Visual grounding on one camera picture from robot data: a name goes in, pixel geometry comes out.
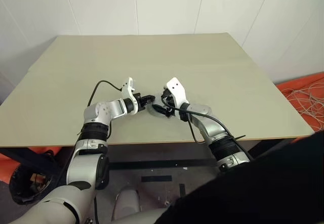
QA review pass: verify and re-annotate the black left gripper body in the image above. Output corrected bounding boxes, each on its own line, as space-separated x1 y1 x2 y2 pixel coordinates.
133 93 148 112

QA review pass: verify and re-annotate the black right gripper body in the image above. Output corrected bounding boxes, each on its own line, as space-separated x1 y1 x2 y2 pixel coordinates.
161 89 177 108

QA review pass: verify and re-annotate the wide black tape strip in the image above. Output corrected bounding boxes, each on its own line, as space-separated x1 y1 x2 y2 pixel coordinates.
141 175 173 183

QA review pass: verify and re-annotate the grey rounded robot foot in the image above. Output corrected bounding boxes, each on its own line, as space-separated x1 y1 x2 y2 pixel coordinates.
111 190 142 219

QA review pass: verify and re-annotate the black rounded dark shape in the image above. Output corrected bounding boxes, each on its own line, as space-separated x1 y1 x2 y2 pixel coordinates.
154 131 324 224

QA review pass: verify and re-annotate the large orange floor cloth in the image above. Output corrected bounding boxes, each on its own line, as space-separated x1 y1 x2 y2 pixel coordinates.
275 73 324 134

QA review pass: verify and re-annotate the black waste bin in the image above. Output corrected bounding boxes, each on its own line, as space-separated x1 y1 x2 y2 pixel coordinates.
9 164 55 206

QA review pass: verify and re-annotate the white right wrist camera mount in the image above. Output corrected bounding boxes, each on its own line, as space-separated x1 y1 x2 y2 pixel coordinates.
166 77 189 108

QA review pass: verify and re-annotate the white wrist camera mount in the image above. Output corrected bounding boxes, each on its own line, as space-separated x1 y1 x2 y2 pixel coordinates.
166 77 189 108
120 77 139 113

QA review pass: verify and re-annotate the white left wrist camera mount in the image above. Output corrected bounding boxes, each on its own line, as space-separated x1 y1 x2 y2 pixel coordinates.
120 77 139 113

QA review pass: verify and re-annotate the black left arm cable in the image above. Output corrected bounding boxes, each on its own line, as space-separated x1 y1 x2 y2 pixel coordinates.
87 81 124 107

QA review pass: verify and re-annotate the black metal table frame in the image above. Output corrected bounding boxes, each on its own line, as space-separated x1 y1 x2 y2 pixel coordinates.
0 137 297 174

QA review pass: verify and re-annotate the tangled white cable bundle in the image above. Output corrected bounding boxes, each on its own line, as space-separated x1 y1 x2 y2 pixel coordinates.
282 82 324 132

